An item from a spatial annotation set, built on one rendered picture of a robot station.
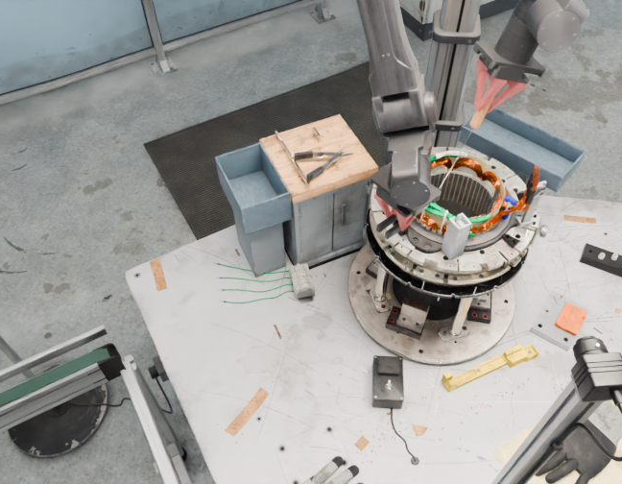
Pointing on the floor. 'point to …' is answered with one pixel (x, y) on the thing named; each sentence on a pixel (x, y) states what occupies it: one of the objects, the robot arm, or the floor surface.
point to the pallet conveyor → (43, 390)
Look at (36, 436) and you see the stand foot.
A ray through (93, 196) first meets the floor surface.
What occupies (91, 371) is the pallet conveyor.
